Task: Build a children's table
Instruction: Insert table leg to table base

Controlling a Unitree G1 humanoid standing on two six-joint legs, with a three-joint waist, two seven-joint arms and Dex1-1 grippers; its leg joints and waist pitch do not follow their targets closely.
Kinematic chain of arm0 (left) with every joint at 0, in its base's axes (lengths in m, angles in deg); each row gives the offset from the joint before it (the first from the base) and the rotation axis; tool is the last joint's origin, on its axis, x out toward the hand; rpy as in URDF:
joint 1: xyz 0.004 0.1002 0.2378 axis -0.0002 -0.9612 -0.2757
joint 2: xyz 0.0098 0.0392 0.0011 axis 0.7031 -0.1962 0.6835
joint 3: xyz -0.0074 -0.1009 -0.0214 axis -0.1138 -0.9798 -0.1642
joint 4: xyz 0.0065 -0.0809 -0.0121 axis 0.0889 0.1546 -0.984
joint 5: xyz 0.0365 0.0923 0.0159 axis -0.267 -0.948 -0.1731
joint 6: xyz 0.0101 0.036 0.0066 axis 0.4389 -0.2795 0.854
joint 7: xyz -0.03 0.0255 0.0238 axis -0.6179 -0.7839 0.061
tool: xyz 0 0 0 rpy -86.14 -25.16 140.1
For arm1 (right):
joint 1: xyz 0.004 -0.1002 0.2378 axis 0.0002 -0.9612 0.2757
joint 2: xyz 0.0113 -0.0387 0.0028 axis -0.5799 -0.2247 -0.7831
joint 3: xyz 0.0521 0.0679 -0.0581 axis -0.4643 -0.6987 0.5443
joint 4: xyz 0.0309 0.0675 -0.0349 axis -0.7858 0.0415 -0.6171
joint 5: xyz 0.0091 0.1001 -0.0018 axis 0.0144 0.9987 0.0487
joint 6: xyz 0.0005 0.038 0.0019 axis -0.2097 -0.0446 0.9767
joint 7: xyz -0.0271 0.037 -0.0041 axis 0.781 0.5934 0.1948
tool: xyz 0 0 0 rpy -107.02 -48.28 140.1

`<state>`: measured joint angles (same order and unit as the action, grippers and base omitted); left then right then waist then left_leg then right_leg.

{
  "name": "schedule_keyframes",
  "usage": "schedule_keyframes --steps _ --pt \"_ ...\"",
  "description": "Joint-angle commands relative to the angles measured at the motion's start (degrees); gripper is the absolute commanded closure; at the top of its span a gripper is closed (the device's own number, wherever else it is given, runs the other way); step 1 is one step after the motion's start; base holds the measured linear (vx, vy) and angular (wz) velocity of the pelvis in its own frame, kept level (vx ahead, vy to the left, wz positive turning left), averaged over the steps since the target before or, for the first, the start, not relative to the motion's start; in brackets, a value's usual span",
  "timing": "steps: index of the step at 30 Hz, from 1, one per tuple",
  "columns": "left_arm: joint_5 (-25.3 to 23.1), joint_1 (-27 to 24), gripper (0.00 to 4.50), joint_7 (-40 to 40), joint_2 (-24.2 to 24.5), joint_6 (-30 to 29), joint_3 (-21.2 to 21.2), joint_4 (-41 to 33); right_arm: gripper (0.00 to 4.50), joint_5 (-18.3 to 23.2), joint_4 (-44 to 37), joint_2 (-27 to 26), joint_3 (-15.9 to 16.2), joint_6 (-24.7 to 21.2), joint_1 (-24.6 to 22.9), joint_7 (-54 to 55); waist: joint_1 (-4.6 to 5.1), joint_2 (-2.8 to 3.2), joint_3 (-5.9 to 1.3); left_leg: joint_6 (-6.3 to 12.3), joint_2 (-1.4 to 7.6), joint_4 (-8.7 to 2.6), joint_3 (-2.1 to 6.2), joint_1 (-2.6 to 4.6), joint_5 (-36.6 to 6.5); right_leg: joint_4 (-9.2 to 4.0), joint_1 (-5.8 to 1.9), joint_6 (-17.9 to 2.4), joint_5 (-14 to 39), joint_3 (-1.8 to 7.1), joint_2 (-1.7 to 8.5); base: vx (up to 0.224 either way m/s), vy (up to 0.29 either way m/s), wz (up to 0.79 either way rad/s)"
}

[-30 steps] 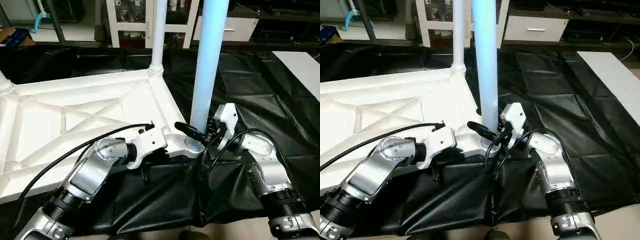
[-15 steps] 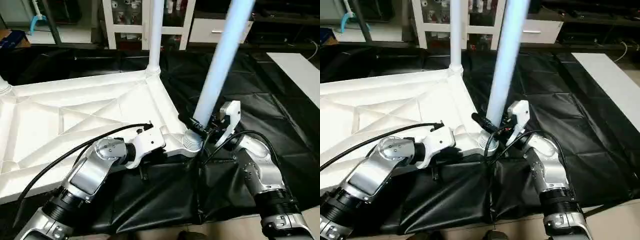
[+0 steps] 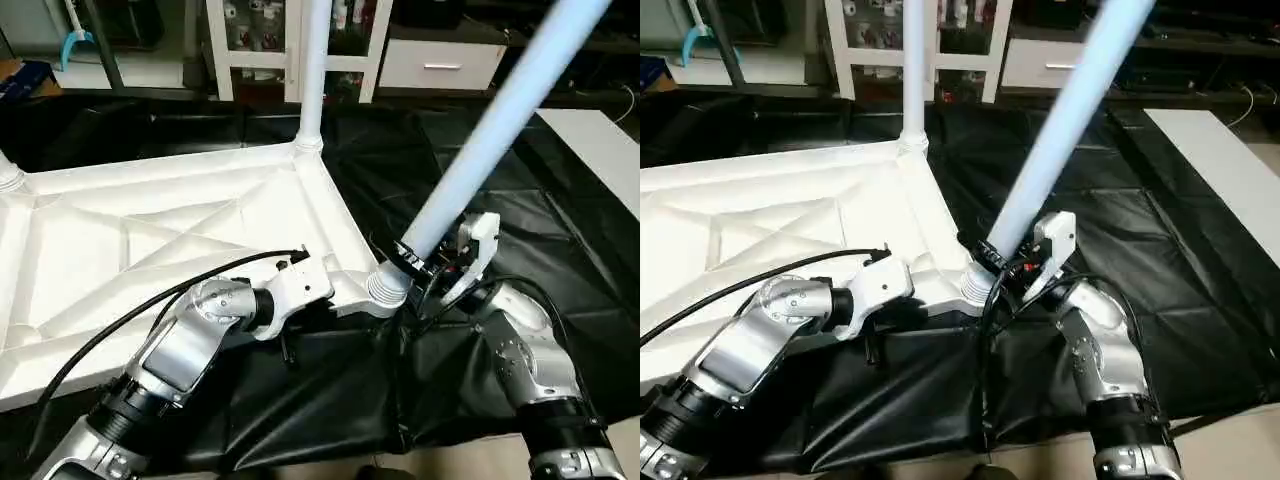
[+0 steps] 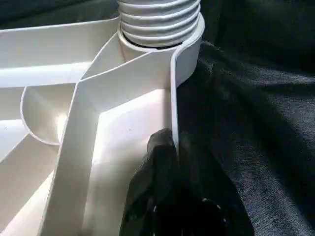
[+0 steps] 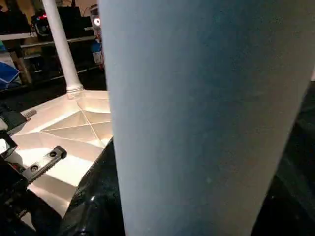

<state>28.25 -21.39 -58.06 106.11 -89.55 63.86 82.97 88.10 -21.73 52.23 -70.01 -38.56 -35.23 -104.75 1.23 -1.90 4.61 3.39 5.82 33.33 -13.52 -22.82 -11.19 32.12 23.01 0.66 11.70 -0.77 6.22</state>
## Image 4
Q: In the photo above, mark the white plastic table leg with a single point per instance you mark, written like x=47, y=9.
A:
x=157, y=22

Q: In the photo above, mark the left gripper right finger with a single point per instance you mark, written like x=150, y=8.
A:
x=209, y=196

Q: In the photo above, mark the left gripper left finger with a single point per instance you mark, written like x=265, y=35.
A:
x=147, y=191

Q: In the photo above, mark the white plastic table top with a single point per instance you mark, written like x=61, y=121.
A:
x=49, y=59

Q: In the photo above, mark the black mat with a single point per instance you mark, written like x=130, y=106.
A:
x=256, y=123

